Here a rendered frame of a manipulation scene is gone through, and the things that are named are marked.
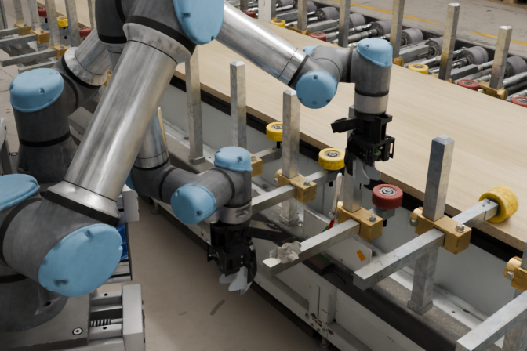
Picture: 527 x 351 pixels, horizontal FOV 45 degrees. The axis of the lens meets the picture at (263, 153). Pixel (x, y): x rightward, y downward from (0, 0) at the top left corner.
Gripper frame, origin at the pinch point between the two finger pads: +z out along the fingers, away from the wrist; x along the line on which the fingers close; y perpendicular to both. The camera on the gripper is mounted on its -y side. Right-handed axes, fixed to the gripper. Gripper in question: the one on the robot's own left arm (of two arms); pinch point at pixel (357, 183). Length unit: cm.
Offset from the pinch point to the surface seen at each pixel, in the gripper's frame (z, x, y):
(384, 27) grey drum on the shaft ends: 17, 155, -134
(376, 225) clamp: 14.6, 7.6, 0.5
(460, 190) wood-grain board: 10.8, 33.5, 6.3
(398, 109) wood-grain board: 11, 63, -42
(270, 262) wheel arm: 15.0, -23.3, -3.5
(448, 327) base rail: 30.8, 8.0, 25.6
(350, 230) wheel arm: 15.9, 2.1, -2.9
